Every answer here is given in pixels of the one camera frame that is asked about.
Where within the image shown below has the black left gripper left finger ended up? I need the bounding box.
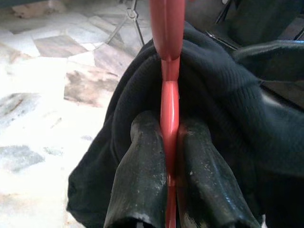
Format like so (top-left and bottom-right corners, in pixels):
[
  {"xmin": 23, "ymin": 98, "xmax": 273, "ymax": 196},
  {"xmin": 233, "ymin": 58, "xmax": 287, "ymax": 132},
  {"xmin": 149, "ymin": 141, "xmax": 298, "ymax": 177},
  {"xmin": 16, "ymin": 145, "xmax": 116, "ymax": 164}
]
[{"xmin": 103, "ymin": 110, "xmax": 168, "ymax": 228}]

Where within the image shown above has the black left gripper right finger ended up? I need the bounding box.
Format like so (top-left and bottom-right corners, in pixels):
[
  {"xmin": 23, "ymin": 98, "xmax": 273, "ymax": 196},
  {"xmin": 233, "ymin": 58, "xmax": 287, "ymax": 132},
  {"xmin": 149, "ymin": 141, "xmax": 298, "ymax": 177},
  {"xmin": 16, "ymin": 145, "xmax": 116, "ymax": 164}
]
[{"xmin": 177, "ymin": 117, "xmax": 262, "ymax": 228}]

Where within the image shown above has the red plastic hanger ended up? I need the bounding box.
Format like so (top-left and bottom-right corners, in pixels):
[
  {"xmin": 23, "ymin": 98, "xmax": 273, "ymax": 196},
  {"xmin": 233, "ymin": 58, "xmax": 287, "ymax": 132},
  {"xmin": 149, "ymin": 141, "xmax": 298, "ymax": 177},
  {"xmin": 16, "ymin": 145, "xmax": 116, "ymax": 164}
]
[{"xmin": 149, "ymin": 0, "xmax": 185, "ymax": 228}]

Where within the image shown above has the navy shirt white print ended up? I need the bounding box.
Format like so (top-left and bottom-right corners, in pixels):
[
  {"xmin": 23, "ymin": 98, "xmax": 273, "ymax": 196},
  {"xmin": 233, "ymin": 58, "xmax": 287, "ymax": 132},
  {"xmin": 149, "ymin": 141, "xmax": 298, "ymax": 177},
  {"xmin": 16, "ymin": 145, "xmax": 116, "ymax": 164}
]
[{"xmin": 66, "ymin": 21, "xmax": 304, "ymax": 228}]

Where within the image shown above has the silver metal clothes rack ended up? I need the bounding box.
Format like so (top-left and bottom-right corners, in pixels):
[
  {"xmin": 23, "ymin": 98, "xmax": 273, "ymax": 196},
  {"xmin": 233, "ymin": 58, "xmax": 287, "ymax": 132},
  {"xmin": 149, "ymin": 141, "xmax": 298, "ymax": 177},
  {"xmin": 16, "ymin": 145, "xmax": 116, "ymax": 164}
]
[{"xmin": 105, "ymin": 0, "xmax": 145, "ymax": 46}]

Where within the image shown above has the black folding chair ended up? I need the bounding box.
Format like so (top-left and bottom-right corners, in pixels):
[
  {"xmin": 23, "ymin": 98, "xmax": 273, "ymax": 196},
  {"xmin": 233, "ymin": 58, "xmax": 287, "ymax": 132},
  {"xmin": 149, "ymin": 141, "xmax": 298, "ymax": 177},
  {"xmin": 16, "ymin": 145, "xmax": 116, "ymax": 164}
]
[{"xmin": 185, "ymin": 0, "xmax": 304, "ymax": 114}]

